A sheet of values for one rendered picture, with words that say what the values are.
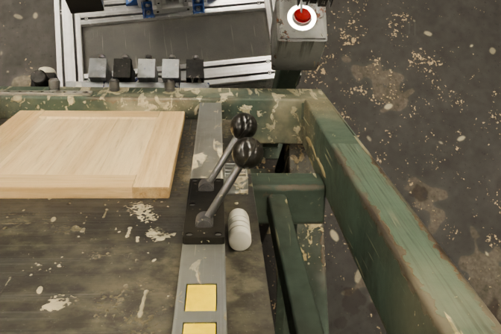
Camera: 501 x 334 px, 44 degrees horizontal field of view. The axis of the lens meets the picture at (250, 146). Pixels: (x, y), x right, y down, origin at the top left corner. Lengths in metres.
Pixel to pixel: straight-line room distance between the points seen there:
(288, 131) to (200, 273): 0.82
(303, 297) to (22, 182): 0.48
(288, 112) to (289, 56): 0.17
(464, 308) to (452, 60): 2.07
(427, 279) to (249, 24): 1.74
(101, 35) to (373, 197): 1.61
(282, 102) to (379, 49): 1.19
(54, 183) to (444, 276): 0.61
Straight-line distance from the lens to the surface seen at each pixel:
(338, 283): 2.28
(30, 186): 1.01
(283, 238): 0.97
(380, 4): 2.68
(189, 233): 0.74
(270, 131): 1.45
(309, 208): 1.15
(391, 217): 0.81
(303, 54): 1.54
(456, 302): 0.65
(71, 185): 1.00
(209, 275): 0.67
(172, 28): 2.30
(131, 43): 2.29
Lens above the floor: 2.23
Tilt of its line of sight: 72 degrees down
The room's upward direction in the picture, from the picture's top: 10 degrees clockwise
